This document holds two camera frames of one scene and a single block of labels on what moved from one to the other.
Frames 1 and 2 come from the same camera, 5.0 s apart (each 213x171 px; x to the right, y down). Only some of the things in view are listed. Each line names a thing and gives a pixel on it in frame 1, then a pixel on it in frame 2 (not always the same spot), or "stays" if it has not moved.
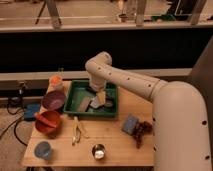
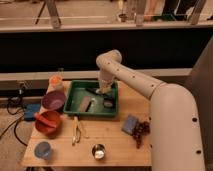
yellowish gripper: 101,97 to 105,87
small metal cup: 98,151 stays
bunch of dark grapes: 139,132 stays
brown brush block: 84,103 stays
